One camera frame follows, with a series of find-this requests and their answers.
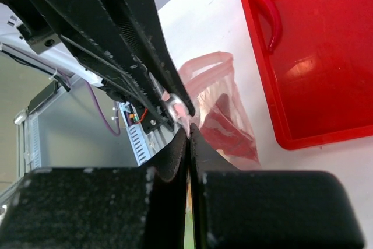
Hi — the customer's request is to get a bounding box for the clear zip top bag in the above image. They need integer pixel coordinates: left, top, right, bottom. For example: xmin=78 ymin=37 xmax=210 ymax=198
xmin=163 ymin=51 xmax=261 ymax=173

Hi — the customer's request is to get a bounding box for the red plastic tray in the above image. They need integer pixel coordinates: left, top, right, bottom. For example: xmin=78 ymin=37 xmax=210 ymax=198
xmin=241 ymin=0 xmax=372 ymax=150

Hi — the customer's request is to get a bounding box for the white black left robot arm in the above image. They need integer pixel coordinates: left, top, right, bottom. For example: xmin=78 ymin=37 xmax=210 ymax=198
xmin=1 ymin=0 xmax=195 ymax=130

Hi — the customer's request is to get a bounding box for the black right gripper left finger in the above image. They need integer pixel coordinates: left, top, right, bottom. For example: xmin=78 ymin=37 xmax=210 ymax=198
xmin=1 ymin=129 xmax=187 ymax=248

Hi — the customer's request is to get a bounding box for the red chili pepper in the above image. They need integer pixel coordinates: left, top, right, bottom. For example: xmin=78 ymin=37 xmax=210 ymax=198
xmin=253 ymin=0 xmax=283 ymax=53

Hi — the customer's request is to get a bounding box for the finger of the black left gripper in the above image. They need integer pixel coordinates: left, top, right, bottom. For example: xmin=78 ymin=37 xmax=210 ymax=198
xmin=1 ymin=0 xmax=174 ymax=129
xmin=100 ymin=0 xmax=195 ymax=115

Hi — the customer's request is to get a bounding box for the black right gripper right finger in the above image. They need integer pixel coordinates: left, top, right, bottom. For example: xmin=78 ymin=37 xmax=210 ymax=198
xmin=189 ymin=125 xmax=364 ymax=248

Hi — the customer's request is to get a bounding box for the white slotted cable duct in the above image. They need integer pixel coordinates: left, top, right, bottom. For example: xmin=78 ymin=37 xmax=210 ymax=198
xmin=24 ymin=116 xmax=151 ymax=169

